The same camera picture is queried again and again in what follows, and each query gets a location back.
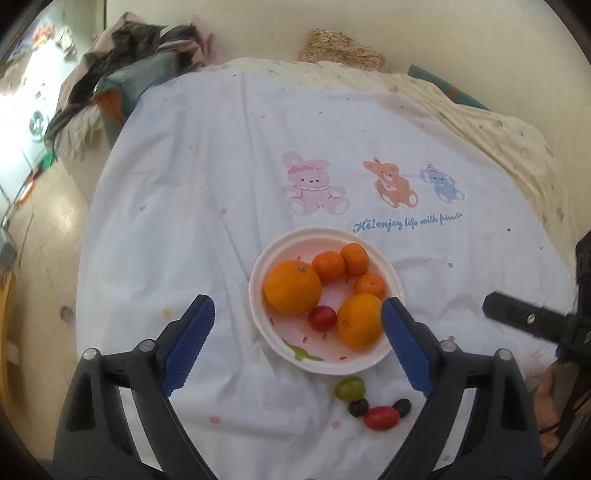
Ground oblong red cherry tomato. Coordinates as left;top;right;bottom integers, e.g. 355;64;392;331
363;406;400;431

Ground white printed bed sheet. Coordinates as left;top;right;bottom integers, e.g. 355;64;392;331
76;60;578;480

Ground green plum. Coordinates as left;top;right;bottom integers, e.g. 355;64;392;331
335;377;367;401

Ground small mandarin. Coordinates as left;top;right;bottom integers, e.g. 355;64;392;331
353;272;387;300
311;250;346;284
341;243;370;277

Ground pile of dark clothes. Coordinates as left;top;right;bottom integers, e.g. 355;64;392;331
46;11;222;139

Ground beige lace cloth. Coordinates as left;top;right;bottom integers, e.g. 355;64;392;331
52;107;108;162

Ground white washing machine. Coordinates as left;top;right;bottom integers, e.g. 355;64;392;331
25;99;56;151

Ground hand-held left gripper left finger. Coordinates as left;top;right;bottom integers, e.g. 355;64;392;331
52;294;219;480

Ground grey teal folded blanket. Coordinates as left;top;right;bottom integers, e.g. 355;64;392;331
91;51;178;127

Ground pink speckled ceramic bowl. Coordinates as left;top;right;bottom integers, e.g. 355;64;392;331
248;226;402;376

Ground white kitchen cabinets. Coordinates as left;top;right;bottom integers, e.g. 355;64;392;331
0;28;88;185

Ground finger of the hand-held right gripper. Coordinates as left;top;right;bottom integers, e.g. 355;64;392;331
482;291;571;344

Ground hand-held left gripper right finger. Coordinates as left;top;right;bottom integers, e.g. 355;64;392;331
379;296;544;480

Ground large orange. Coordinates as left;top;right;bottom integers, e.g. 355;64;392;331
337;293;385;350
263;260;323;317

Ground orange floor tool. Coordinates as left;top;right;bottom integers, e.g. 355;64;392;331
13;182;38;206

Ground brown floral pillow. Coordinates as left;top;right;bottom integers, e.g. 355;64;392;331
298;28;386;70

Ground teal pillow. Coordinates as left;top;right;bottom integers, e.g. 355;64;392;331
407;64;490;112

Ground person's right hand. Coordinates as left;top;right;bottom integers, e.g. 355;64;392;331
533;362;575;459

